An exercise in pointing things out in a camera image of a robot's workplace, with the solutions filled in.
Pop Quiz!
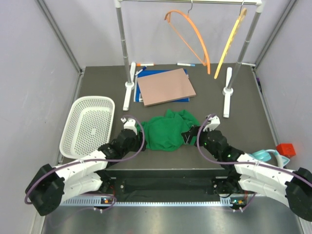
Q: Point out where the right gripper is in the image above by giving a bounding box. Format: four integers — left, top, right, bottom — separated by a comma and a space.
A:
181, 125, 220, 159

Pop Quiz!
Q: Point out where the green tank top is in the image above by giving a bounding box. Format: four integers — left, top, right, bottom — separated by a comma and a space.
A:
136, 109, 199, 152

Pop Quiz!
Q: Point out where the orange clothes hanger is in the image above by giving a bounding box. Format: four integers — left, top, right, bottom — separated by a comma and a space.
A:
164, 0, 211, 75

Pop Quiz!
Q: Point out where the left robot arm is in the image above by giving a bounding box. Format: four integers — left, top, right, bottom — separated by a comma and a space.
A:
24, 129, 145, 216

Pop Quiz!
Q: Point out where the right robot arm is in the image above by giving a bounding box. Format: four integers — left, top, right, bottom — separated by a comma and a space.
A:
181, 126, 312, 221

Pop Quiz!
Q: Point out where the yellow clothes hanger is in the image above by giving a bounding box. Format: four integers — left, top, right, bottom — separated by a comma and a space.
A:
214, 0, 247, 79

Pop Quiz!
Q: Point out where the white perforated basket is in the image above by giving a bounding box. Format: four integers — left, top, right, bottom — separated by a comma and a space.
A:
59, 96, 115, 159

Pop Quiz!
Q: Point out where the pink board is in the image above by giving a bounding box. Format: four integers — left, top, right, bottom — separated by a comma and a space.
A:
137, 68, 196, 106

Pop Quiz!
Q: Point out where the white clothes rack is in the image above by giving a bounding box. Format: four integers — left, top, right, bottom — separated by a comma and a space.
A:
114, 0, 265, 118

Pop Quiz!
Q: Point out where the light blue capped marker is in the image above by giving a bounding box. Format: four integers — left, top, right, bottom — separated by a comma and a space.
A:
177, 63, 195, 67

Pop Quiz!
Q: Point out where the orange capped marker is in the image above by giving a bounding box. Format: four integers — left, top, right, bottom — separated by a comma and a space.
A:
136, 63, 155, 67

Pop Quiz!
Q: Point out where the red cube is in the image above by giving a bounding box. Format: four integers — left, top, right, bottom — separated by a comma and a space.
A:
276, 143, 296, 158

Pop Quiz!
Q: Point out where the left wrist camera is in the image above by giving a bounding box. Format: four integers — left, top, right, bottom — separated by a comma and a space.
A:
120, 117, 137, 135

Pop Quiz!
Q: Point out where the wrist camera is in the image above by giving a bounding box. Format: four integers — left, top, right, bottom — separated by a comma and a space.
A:
203, 114, 220, 132
120, 117, 137, 135

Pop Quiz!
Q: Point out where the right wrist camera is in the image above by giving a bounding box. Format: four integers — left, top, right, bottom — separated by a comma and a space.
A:
203, 114, 220, 132

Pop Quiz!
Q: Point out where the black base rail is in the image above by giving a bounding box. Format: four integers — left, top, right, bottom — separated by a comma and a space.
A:
97, 169, 244, 202

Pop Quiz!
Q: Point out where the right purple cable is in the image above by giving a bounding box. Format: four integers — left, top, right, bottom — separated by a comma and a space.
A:
196, 113, 312, 213

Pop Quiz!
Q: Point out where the purple cable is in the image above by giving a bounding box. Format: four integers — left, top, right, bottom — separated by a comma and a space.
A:
24, 115, 146, 213
196, 113, 312, 213

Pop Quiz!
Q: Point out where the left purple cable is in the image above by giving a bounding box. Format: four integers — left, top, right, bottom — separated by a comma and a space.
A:
24, 115, 146, 213

